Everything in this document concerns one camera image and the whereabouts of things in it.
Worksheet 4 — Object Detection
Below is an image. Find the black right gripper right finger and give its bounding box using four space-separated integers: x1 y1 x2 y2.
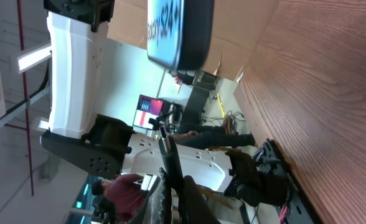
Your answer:
182 175 220 224

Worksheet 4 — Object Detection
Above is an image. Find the person in maroon shirt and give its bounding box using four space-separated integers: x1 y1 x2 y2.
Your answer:
91 174 146 222

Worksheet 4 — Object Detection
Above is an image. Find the cardboard backdrop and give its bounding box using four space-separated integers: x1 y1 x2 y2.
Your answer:
108 0 278 80

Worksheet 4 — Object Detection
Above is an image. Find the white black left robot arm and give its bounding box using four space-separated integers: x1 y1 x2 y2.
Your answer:
40 1 292 206

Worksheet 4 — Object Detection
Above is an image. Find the seated person in black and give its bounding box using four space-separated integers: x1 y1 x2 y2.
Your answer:
172 123 256 149

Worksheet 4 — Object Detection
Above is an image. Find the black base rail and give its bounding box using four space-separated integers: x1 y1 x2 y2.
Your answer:
238 138 324 224

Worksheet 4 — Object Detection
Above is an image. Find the computer monitor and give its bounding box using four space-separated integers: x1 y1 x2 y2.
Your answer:
133 95 164 130

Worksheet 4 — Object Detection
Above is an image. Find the Samsung Galaxy smartphone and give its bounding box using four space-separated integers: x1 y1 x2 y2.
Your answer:
146 0 215 70

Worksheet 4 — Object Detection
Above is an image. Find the black USB charging cable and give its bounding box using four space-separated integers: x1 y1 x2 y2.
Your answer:
157 124 190 224

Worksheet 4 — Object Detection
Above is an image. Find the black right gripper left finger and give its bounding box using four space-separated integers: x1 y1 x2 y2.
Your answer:
128 168 172 224

